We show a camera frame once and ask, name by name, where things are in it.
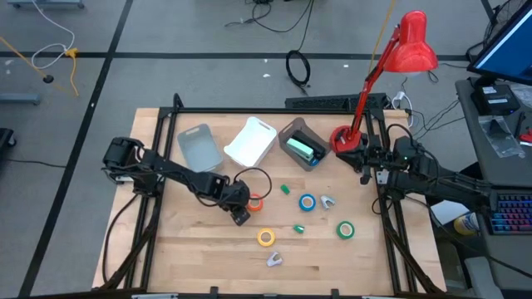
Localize grey binder clip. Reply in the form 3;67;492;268
265;250;284;268

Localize grey desk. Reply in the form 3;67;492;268
455;76;532;299

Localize grey plastic bin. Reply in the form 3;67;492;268
177;123;225;174

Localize black coiled floor cable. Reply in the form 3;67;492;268
284;49;312;96

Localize black aluminium table frame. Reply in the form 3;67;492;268
98;93;446;297

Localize orange tape roll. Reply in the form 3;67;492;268
247;194;264;213

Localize yellow tape roll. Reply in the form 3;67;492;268
256;228;276;248

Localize grey floor rail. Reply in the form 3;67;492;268
7;0;86;10
0;93;42;105

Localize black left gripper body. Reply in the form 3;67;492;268
224;181;253;228

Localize white box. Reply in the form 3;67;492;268
429;199;474;227

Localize white floor cable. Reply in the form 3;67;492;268
31;0;76;71

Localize yellow floor cable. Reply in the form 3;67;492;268
0;36;80;97

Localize brown translucent plastic bin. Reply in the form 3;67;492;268
276;116;333;172

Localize clear plastic bag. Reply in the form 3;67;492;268
477;115;525;159

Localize black caster base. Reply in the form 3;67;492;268
0;127;17;149

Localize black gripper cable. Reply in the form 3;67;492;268
386;123;416;145
195;167;273;208

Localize black mini computer box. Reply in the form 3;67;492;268
470;82;520;116

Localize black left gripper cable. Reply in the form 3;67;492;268
195;167;273;208

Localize mint green stapler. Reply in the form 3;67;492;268
285;137;315;164

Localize black loose floor cable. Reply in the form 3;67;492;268
224;0;317;34

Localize white power adapter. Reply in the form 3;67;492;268
391;90;415;128

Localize white plastic bin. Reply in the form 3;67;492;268
223;116;278;169

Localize yellow wipes container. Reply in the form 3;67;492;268
452;211;480;237

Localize backlit rainbow keyboard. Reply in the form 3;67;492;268
490;189;532;237

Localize green tape roll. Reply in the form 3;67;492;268
336;220;356;241

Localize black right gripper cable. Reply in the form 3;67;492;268
386;123;416;145

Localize computer monitor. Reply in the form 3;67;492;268
467;0;532;86

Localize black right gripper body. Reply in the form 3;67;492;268
356;135;386;186

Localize red desk lamp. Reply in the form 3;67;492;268
329;10;440;155

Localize blue tape roll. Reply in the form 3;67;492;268
298;193;317;213

